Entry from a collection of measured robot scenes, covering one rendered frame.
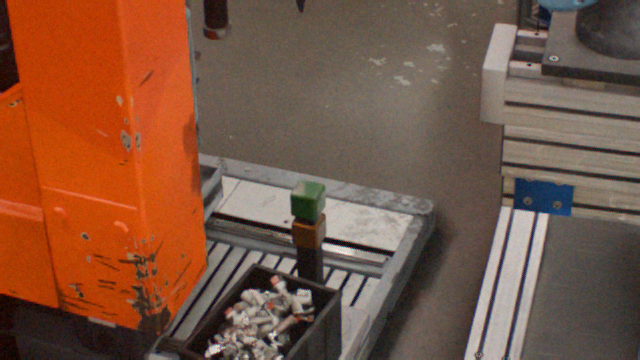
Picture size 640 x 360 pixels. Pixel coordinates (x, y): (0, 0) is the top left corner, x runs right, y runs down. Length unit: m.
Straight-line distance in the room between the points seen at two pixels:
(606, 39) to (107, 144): 0.68
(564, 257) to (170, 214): 0.92
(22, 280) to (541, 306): 0.92
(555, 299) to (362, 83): 1.13
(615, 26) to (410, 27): 1.77
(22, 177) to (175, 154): 0.21
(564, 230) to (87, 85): 1.17
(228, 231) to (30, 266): 0.92
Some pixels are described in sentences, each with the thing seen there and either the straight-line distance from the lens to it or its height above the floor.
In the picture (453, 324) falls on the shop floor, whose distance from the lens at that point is 2.58.
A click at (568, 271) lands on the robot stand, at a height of 0.21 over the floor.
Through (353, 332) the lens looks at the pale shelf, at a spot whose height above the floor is 0.45.
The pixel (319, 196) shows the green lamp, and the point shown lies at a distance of 1.80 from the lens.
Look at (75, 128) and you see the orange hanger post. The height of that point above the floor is 0.84.
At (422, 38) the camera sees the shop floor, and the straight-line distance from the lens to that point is 3.48.
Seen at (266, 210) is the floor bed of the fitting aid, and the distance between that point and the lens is 2.74.
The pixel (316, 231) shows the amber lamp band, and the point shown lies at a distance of 1.83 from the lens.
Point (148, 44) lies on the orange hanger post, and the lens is 1.59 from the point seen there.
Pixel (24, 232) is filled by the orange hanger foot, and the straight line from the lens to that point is 1.81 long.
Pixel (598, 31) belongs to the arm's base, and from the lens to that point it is 1.83.
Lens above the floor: 1.73
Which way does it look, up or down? 36 degrees down
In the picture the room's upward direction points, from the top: 2 degrees counter-clockwise
